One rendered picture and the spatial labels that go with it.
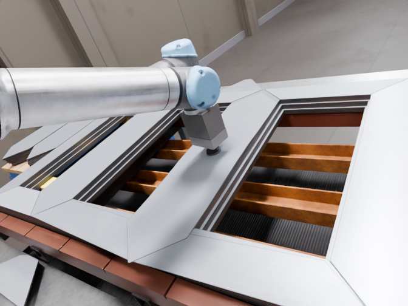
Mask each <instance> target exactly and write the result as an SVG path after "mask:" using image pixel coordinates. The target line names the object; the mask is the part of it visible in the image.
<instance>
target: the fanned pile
mask: <svg viewBox="0 0 408 306"><path fill-rule="evenodd" d="M38 263H39V260H38V259H35V258H34V257H32V256H29V255H24V256H23V255H20V256H18V257H15V258H13V259H10V260H8V261H6V262H3V263H0V293H1V294H2V295H3V296H5V297H6V298H7V299H8V300H10V301H11V302H13V303H14V304H15V305H17V306H25V305H26V302H27V298H28V295H29V292H30V288H31V286H32V282H33V278H34V276H35V273H36V269H37V267H38Z"/></svg>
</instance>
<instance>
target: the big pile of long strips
mask: <svg viewBox="0 0 408 306"><path fill-rule="evenodd" d="M93 121H94V120H86V121H77V122H71V123H63V124H53V125H48V126H43V127H41V128H40V129H38V130H37V131H35V132H34V133H32V134H30V135H29V136H27V137H26V138H24V139H23V140H21V141H19V142H18V143H17V144H15V145H13V146H12V147H11V148H10V149H9V150H8V152H7V153H6V154H5V156H4V158H3V160H5V161H6V162H7V163H9V164H12V166H13V165H14V166H16V165H19V164H21V163H24V162H28V165H29V166H30V167H31V166H32V165H34V164H35V163H36V162H38V161H39V160H40V159H42V158H43V157H45V156H46V155H47V154H49V153H50V152H52V151H53V150H54V149H56V148H57V147H58V146H59V145H61V144H63V143H64V142H65V141H67V140H68V139H69V138H70V137H72V136H74V135H75V134H76V133H78V132H79V131H80V130H82V129H83V128H85V127H86V126H87V125H89V124H90V123H91V122H93Z"/></svg>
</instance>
